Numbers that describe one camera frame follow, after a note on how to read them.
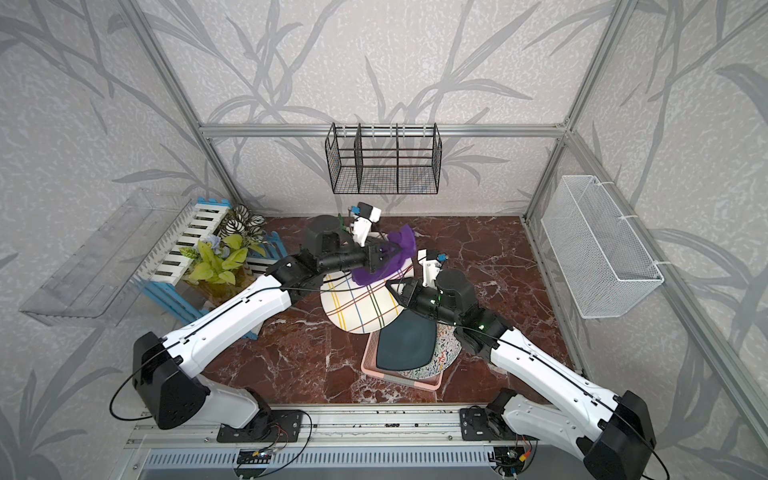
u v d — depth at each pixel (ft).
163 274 2.31
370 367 2.67
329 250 1.86
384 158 3.45
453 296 1.73
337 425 2.47
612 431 1.26
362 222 2.06
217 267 2.57
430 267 2.15
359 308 2.27
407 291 2.00
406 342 2.88
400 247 2.15
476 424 2.38
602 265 2.06
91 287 2.10
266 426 2.21
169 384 1.26
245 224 2.71
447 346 2.57
